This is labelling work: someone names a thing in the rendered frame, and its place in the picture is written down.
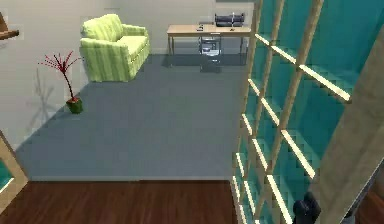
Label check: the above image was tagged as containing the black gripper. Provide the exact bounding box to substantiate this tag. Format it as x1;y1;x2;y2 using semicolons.
292;191;322;224

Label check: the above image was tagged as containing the grey metal desk chair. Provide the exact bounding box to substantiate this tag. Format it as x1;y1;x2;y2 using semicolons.
198;35;223;74

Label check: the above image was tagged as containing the light wooden desk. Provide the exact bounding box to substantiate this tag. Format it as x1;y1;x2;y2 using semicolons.
166;23;253;68

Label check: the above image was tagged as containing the black box with white stripe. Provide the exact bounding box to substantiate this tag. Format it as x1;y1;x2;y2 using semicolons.
214;12;247;29

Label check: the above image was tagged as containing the green striped armchair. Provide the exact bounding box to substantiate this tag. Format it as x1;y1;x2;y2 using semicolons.
79;13;152;83

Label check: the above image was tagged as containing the red plant in green pot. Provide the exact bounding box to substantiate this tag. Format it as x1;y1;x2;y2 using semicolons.
37;50;85;115

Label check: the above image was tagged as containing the wooden cabinet with teal inside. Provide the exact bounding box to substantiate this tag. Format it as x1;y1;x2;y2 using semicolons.
0;129;29;214

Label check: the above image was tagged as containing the teal shelf with wooden frame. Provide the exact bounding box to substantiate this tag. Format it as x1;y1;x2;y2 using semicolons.
230;0;384;224

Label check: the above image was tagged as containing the brown wooden wall shelf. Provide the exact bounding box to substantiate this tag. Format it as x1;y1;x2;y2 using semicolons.
0;11;20;41

